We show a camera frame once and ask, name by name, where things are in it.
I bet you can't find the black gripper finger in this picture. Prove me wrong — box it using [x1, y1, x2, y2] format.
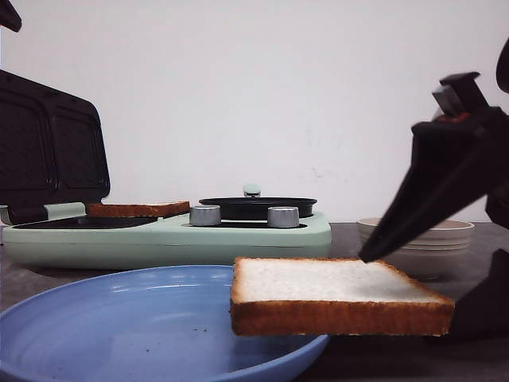
[425, 248, 509, 346]
[0, 0, 21, 32]

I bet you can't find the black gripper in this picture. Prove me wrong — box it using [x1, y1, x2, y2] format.
[357, 27, 509, 263]

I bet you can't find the beige ribbed bowl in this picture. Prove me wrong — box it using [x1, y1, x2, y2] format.
[356, 216, 476, 281]

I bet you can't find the mint green breakfast maker lid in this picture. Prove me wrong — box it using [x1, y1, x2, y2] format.
[1, 71, 111, 225]

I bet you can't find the toast slice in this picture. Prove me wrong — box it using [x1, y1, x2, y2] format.
[86, 201, 190, 217]
[230, 257, 455, 336]

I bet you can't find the mint green breakfast maker base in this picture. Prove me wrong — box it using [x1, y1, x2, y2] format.
[2, 211, 332, 270]

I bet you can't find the grey table cloth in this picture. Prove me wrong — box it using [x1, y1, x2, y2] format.
[1, 223, 508, 381]

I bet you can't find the right silver knob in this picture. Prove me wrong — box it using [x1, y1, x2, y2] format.
[267, 206, 300, 228]

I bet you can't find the silver knob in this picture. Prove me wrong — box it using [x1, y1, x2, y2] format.
[267, 206, 300, 228]
[189, 205, 221, 227]

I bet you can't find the small black frying pan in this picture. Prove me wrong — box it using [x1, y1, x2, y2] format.
[199, 184, 317, 220]

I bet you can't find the left silver knob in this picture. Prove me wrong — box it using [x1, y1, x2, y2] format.
[189, 205, 221, 227]

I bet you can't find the blue plate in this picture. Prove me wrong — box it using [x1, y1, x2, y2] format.
[1, 266, 328, 381]

